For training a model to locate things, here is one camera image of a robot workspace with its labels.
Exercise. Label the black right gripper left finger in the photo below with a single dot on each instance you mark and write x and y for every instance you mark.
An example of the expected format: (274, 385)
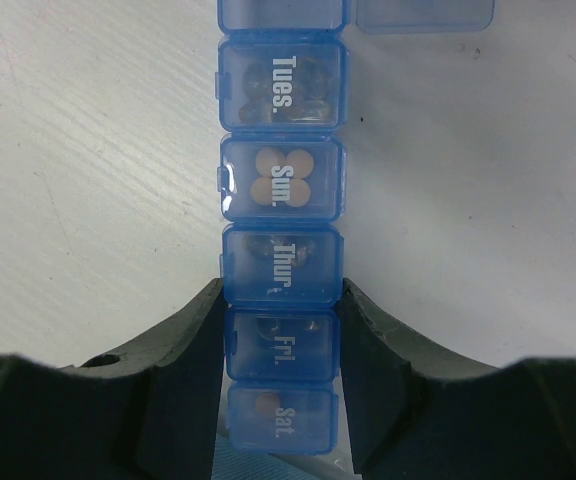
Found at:
(147, 409)

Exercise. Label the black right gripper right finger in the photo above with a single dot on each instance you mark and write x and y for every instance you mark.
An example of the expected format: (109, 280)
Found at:
(417, 410)

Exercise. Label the blue weekly pill organizer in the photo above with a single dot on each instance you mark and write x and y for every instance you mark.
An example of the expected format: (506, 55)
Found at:
(282, 88)

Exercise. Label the light blue cloth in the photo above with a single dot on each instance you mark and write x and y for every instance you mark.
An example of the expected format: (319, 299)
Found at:
(230, 464)

